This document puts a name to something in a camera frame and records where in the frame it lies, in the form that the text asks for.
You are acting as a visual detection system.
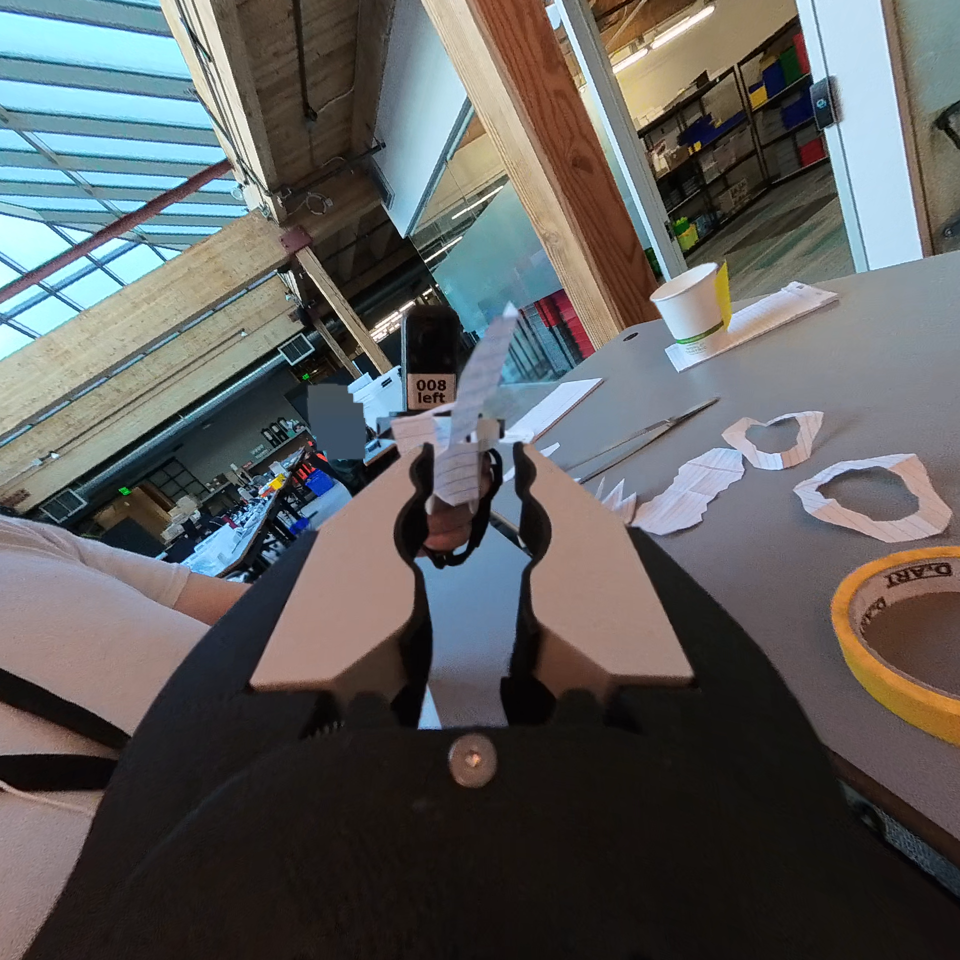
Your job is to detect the white paper cup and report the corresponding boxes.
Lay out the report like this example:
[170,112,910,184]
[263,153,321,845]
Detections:
[649,262,727,348]

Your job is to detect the person's left forearm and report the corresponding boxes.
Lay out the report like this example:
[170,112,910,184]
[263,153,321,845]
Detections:
[176,573,254,628]

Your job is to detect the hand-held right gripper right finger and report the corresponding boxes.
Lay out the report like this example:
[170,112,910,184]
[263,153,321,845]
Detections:
[501,441,696,727]

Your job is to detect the grey desk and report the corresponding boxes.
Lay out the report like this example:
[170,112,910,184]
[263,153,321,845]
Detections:
[491,251,960,879]

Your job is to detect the wooden pillar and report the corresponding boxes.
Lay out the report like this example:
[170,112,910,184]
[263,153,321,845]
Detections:
[423,0,663,354]

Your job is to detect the black strap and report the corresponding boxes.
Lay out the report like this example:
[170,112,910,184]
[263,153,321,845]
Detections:
[0,667,133,753]
[0,753,121,793]

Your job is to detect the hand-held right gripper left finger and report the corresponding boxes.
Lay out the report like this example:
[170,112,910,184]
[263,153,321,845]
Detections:
[249,442,436,729]

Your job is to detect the metal storage shelving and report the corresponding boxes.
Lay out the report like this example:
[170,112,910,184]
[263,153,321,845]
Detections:
[637,18,831,256]

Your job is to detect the orange-handled scissors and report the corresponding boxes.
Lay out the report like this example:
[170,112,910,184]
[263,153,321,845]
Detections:
[576,396,721,485]

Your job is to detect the lined paper piece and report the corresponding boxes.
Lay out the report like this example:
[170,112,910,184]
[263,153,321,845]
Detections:
[429,302,520,509]

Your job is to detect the person's left hand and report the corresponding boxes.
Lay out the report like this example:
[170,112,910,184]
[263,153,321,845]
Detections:
[421,491,490,560]

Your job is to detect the plain lined notepad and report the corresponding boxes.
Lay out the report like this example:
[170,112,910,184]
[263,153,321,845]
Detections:
[498,377,606,445]

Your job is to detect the grey mesh chair seat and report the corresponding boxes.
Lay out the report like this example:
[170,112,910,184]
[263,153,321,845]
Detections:
[843,783,960,901]

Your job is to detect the jagged lined paper scrap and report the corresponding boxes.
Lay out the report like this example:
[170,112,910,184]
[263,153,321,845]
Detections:
[633,447,747,537]

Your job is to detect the cluttered long work table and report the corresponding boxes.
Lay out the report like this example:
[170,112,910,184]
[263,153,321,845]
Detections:
[180,442,354,580]

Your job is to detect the small zigzag paper scrap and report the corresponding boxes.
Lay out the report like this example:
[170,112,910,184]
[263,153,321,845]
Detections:
[592,476,639,526]

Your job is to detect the white cardboard box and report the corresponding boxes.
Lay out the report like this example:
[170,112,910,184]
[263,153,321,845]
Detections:
[348,366,407,444]

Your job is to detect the large lined paper ring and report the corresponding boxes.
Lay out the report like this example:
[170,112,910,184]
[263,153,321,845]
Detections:
[793,453,954,543]

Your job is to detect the black door access reader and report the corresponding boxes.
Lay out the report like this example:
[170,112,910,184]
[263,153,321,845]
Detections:
[808,75,843,129]

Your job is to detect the thin white cord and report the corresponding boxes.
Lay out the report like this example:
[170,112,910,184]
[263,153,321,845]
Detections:
[0,780,100,820]

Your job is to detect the small lined paper ring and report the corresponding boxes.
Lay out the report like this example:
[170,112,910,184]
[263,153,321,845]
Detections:
[722,411,825,472]

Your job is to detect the yellow masking tape roll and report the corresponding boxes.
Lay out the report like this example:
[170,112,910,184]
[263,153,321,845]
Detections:
[830,547,960,745]

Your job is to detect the lined notepad with printed header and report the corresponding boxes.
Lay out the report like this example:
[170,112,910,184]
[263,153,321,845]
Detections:
[664,281,841,374]

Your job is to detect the person's white shirt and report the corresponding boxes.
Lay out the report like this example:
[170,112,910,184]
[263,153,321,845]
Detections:
[0,513,226,960]

